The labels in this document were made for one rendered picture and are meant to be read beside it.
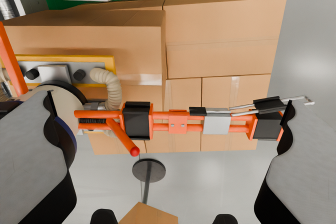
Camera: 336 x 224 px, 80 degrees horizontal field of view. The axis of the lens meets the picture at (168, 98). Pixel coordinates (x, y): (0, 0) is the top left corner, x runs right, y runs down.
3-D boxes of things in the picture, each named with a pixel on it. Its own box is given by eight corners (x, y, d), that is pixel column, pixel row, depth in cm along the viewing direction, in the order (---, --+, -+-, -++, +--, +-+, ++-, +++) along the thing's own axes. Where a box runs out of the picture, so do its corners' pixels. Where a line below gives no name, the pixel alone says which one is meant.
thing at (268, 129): (243, 129, 60) (249, 140, 56) (248, 108, 56) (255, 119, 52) (272, 129, 60) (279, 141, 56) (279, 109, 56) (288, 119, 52)
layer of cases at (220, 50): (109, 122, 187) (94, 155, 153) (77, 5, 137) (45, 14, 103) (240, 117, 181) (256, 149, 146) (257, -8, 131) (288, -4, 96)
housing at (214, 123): (200, 125, 60) (202, 135, 56) (202, 106, 57) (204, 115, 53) (224, 125, 60) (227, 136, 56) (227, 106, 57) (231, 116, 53)
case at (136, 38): (66, 81, 122) (24, 121, 87) (46, 9, 102) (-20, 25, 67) (165, 82, 121) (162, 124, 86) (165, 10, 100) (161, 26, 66)
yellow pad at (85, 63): (14, 83, 66) (2, 90, 61) (1, 53, 61) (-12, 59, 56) (118, 84, 65) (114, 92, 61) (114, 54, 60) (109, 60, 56)
